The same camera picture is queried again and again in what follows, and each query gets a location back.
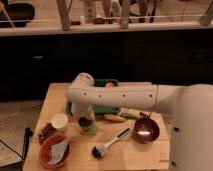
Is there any green vegetable toy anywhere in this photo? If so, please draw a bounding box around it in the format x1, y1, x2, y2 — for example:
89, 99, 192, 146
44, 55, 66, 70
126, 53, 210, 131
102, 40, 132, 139
120, 110, 148, 120

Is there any crumpled white paper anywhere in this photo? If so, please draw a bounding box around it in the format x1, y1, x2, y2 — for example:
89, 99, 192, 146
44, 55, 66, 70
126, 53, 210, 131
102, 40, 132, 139
48, 139, 69, 165

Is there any dark brown grape bunch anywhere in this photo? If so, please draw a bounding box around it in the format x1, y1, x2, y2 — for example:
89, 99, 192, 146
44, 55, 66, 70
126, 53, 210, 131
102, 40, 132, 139
38, 123, 55, 144

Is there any black office chair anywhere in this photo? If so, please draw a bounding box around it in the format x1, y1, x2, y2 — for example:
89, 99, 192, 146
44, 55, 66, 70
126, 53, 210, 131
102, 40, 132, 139
0, 3, 35, 28

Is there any white paper cup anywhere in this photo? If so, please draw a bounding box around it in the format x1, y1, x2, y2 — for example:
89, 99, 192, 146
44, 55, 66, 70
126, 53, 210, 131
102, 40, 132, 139
51, 113, 68, 131

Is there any green plastic tray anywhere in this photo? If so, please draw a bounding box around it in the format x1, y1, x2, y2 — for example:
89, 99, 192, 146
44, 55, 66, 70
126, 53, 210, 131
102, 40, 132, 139
66, 79, 121, 117

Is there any orange ball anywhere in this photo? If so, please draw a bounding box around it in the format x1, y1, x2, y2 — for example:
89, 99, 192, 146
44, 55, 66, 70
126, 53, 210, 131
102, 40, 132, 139
105, 82, 115, 87

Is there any orange bowl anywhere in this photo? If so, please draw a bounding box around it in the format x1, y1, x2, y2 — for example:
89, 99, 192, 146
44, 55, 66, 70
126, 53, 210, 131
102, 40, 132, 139
39, 134, 70, 169

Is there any dark red bowl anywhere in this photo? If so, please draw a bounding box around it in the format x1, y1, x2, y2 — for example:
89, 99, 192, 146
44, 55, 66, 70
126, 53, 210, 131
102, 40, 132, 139
133, 118, 160, 144

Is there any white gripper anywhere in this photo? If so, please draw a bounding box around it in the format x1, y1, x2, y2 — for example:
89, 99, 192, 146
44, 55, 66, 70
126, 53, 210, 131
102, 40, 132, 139
76, 112, 95, 132

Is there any black handle beside table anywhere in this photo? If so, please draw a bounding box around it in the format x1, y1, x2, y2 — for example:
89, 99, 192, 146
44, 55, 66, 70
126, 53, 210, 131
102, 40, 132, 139
22, 127, 33, 158

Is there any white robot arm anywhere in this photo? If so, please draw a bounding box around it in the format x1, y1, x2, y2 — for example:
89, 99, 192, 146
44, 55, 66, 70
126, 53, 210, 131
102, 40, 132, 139
66, 73, 213, 171

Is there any dish brush with black head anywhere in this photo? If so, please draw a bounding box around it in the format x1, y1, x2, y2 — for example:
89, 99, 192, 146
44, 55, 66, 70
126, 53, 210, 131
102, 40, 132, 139
91, 128, 130, 159

